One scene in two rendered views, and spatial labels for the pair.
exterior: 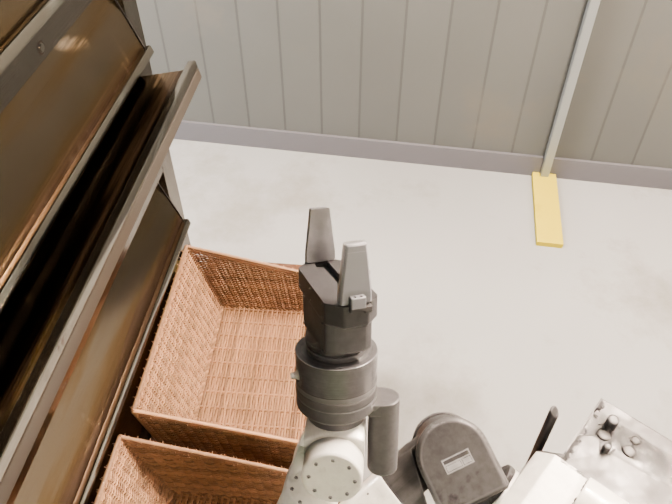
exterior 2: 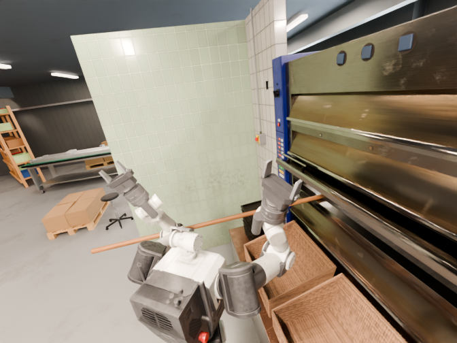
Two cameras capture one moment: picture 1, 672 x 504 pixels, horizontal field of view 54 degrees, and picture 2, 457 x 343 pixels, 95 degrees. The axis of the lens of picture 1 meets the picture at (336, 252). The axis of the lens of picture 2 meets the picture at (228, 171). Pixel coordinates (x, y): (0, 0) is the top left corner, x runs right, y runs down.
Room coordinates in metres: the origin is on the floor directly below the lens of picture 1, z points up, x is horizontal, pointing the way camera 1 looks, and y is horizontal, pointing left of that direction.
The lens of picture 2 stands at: (0.95, -0.28, 1.97)
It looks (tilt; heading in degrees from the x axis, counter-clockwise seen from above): 21 degrees down; 165
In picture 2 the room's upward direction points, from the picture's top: 8 degrees counter-clockwise
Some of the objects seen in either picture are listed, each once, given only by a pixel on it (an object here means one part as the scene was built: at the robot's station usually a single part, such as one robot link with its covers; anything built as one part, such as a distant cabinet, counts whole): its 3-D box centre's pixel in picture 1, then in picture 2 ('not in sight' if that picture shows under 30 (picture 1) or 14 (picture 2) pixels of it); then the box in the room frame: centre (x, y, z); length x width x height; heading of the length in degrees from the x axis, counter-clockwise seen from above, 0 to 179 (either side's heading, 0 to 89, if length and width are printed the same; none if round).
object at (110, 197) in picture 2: not in sight; (115, 209); (-2.85, -1.44, 0.28); 0.47 x 0.45 x 0.56; 71
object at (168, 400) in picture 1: (254, 354); not in sight; (1.05, 0.22, 0.72); 0.56 x 0.49 x 0.28; 176
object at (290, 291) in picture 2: not in sight; (283, 261); (-0.15, 0.34, 0.72); 0.56 x 0.49 x 0.28; 174
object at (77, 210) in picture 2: not in sight; (79, 209); (-3.39, -2.21, 0.20); 1.13 x 0.81 x 0.40; 171
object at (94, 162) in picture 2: not in sight; (104, 153); (-7.91, -2.66, 0.40); 1.42 x 1.08 x 0.79; 80
